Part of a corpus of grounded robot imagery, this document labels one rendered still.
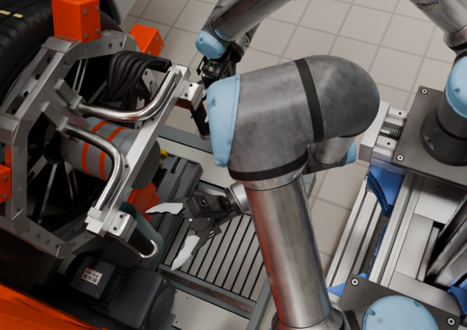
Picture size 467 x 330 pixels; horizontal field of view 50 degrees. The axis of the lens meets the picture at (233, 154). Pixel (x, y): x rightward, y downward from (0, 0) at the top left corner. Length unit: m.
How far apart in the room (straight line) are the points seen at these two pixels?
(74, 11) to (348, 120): 0.67
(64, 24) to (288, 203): 0.67
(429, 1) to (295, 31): 1.45
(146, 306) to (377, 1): 1.76
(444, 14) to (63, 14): 0.77
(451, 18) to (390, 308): 0.57
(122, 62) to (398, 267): 0.76
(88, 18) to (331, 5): 1.63
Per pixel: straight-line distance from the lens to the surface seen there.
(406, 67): 2.35
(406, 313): 0.85
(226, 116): 0.62
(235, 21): 1.10
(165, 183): 1.88
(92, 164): 1.21
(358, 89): 0.66
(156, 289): 1.57
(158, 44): 1.40
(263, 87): 0.63
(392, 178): 1.31
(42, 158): 1.30
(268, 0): 1.00
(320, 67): 0.65
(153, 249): 1.21
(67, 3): 1.13
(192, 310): 1.87
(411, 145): 1.20
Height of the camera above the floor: 1.87
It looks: 62 degrees down
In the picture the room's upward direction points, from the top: 19 degrees counter-clockwise
